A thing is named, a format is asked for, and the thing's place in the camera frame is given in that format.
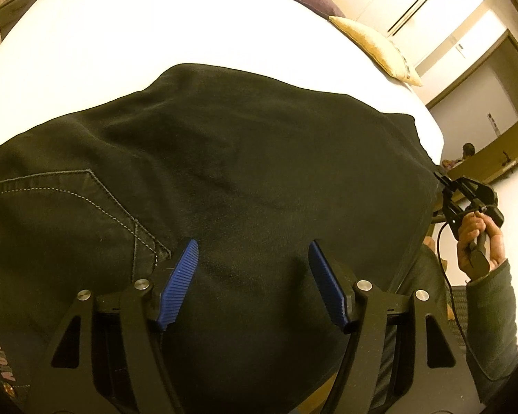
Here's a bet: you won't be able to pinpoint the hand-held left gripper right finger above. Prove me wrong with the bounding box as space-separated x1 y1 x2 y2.
307 239 486 414

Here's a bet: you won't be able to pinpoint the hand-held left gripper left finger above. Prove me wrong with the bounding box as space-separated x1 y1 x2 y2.
23 238 199 414

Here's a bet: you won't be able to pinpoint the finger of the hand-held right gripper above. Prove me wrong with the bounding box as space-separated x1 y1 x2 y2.
439 190 469 227
434 171 470 195

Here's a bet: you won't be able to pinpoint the black pants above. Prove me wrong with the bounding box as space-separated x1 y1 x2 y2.
0 64 443 414

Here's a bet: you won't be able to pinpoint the person's right forearm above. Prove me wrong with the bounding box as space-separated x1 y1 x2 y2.
464 259 518 380

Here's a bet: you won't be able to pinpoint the person's right hand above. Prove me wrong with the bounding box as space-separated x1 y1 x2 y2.
457 213 508 279

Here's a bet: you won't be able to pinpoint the yellow pillow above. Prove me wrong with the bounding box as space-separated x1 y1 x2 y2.
329 16 424 87

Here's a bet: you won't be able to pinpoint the bed with white sheet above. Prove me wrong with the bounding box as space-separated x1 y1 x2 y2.
0 0 445 169

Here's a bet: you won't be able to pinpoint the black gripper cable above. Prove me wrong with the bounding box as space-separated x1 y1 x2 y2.
436 220 469 348

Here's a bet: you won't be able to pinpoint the wooden door frame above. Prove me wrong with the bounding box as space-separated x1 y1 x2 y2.
425 28 518 208

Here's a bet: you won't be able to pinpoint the white wardrobe with black handles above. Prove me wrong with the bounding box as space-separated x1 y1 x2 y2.
313 0 508 70

